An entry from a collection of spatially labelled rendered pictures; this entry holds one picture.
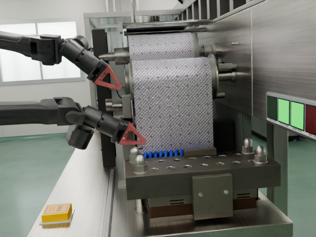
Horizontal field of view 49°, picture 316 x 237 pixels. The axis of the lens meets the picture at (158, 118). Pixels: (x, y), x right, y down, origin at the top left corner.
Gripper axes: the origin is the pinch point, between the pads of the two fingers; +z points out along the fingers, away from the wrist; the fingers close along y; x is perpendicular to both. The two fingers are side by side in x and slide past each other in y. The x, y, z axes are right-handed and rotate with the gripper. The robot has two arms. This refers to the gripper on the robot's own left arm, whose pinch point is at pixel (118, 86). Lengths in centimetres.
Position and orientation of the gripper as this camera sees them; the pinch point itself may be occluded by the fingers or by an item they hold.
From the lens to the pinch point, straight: 106.1
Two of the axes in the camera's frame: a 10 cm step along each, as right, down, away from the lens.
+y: 1.3, 2.1, -9.7
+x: 6.3, -7.7, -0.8
